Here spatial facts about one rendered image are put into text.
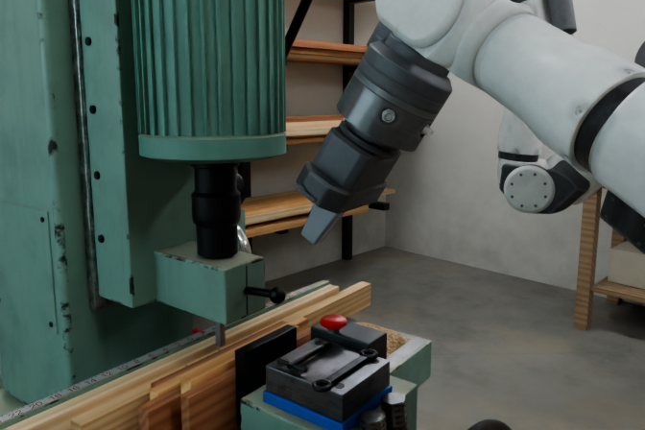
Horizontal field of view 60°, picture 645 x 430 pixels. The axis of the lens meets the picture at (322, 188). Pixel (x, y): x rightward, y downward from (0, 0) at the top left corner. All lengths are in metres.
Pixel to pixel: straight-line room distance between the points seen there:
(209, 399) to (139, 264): 0.21
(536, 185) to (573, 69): 0.57
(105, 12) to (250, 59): 0.20
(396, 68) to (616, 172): 0.21
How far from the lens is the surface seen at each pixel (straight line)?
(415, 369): 0.87
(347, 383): 0.56
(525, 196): 0.95
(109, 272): 0.79
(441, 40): 0.44
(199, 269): 0.70
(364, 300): 1.00
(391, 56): 0.50
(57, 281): 0.83
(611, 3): 3.95
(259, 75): 0.63
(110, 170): 0.75
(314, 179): 0.51
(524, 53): 0.41
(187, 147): 0.62
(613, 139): 0.36
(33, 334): 0.93
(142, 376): 0.71
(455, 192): 4.40
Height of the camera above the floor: 1.27
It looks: 9 degrees down
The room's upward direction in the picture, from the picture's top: straight up
